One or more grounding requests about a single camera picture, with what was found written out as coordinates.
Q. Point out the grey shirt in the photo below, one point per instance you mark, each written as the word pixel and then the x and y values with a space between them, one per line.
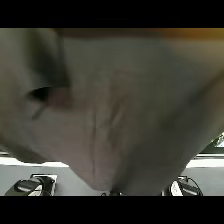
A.
pixel 126 100

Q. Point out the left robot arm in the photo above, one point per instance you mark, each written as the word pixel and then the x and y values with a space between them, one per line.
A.
pixel 31 186

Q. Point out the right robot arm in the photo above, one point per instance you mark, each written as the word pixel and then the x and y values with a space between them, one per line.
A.
pixel 181 188

